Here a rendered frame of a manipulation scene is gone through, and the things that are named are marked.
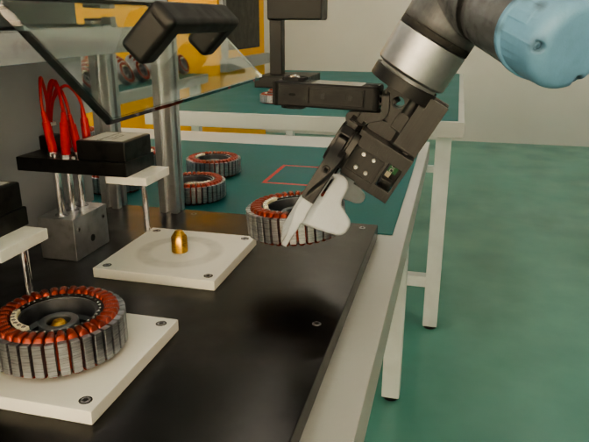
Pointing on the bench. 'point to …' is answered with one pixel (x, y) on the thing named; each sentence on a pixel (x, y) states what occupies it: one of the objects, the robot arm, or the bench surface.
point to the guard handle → (143, 32)
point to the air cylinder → (74, 231)
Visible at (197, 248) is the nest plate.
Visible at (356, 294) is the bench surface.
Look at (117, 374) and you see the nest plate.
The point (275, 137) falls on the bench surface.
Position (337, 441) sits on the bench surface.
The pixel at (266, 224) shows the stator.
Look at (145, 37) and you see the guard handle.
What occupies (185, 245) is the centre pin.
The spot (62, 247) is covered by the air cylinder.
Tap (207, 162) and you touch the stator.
